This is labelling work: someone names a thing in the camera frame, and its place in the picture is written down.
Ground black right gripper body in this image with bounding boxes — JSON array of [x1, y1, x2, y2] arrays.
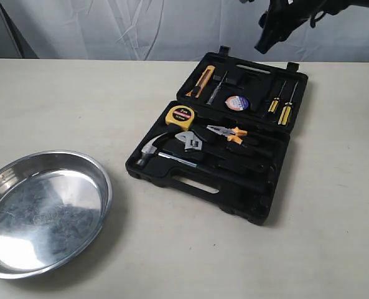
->
[[253, 0, 348, 55]]

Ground black plastic tool case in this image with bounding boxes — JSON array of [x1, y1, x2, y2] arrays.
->
[[125, 46, 308, 225]]

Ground silver adjustable wrench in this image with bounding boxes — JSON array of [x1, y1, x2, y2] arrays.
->
[[174, 130, 228, 159]]

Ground yellow black screwdriver left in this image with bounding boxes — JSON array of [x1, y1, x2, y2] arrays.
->
[[268, 80, 287, 113]]

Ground yellow black screwdriver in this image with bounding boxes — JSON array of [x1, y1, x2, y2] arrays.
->
[[268, 80, 287, 113], [278, 82, 298, 126]]

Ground yellow utility knife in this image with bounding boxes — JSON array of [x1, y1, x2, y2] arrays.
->
[[186, 65, 215, 98]]

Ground electrical tape roll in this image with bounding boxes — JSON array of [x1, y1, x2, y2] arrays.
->
[[225, 95, 250, 112]]

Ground yellow black screwdriver right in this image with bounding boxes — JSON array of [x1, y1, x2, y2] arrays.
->
[[278, 82, 298, 126]]

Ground small silver screwdriver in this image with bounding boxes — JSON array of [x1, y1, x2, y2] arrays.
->
[[206, 71, 228, 105]]

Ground yellow tape measure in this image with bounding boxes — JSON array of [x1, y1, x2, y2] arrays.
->
[[165, 105, 195, 131]]

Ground white backdrop curtain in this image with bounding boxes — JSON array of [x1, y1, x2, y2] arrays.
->
[[1, 1, 369, 62]]

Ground round stainless steel tray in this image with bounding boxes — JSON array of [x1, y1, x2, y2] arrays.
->
[[0, 150, 113, 280]]

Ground orange handled pliers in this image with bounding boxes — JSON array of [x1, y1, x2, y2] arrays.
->
[[207, 125, 259, 147]]

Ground claw hammer black handle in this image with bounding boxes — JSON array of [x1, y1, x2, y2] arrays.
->
[[135, 130, 266, 191]]

